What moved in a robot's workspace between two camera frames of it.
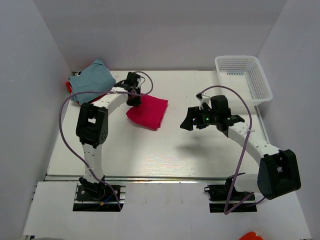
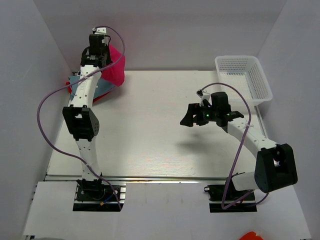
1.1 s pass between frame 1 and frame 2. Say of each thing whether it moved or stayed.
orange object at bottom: stayed
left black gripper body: moved
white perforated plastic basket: stayed
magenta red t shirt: moved
